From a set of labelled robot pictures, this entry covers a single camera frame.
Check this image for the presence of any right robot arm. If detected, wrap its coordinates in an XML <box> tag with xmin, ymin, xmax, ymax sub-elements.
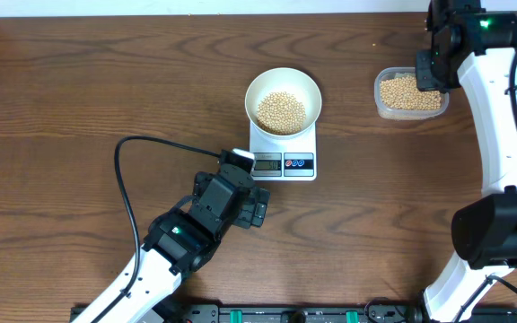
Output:
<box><xmin>407</xmin><ymin>0</ymin><xmax>517</xmax><ymax>322</ymax></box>

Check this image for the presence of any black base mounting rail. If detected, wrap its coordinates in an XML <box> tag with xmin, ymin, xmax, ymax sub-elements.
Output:
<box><xmin>69</xmin><ymin>300</ymin><xmax>517</xmax><ymax>323</ymax></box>

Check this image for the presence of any clear plastic food container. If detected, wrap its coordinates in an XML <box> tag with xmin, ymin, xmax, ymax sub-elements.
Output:
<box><xmin>374</xmin><ymin>67</ymin><xmax>450</xmax><ymax>120</ymax></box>

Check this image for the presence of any white digital kitchen scale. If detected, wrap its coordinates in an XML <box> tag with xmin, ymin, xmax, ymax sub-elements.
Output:
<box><xmin>250</xmin><ymin>124</ymin><xmax>317</xmax><ymax>181</ymax></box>

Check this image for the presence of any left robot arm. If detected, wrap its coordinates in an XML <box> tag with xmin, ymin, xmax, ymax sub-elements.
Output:
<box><xmin>74</xmin><ymin>164</ymin><xmax>269</xmax><ymax>323</ymax></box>

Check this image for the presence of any white round bowl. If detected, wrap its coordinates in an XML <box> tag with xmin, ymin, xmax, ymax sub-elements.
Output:
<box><xmin>244</xmin><ymin>67</ymin><xmax>322</xmax><ymax>139</ymax></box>

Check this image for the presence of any pile of dried soybeans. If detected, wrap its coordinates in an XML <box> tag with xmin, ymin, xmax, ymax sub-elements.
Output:
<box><xmin>380</xmin><ymin>75</ymin><xmax>443</xmax><ymax>110</ymax></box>

